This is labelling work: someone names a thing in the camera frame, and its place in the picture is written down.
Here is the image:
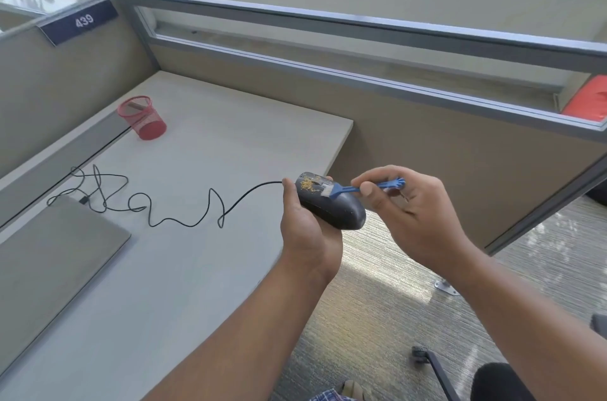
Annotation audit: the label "beige cubicle partition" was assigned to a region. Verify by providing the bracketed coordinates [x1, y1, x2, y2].
[114, 0, 607, 257]
[0, 0, 160, 179]

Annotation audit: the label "black computer mouse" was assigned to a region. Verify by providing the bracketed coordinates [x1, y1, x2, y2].
[294, 172, 367, 231]

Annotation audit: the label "yellow crumbs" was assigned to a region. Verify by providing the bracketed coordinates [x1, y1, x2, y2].
[300, 174, 333, 193]

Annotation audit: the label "black mouse cable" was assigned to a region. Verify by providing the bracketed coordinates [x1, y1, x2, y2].
[46, 165, 285, 229]

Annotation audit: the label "person's right hand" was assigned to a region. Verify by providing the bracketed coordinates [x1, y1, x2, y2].
[351, 164, 471, 274]

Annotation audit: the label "metal partition foot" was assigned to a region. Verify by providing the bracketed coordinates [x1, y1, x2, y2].
[434, 278, 463, 297]

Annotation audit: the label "black office chair base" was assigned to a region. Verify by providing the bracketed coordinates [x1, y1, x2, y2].
[411, 344, 463, 401]

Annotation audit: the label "person's black trouser leg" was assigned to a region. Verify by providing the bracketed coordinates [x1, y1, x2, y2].
[470, 362, 537, 401]

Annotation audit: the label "grey laptop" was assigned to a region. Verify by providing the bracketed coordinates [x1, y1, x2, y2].
[0, 195, 132, 375]

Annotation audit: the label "person's left forearm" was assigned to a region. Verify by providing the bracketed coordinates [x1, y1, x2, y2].
[141, 256, 340, 401]

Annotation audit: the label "person's left hand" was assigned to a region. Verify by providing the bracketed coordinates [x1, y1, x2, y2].
[280, 177, 344, 282]

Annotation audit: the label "red mesh pen holder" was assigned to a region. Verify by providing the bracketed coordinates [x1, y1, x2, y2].
[117, 95, 168, 141]

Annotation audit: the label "person's sandal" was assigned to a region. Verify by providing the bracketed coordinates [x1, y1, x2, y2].
[341, 379, 373, 401]

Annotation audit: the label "person's plaid shorts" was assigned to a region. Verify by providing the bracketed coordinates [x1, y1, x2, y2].
[307, 390, 357, 401]

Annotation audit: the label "blue number sign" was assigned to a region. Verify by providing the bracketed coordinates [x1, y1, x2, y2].
[37, 0, 119, 46]

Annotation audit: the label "small blue cleaning brush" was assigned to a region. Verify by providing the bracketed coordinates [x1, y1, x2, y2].
[320, 177, 407, 199]

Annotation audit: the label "person's right forearm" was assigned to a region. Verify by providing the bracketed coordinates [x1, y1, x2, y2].
[443, 244, 607, 401]

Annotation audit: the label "orange red cushion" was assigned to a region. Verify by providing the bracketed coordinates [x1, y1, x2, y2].
[561, 75, 607, 127]

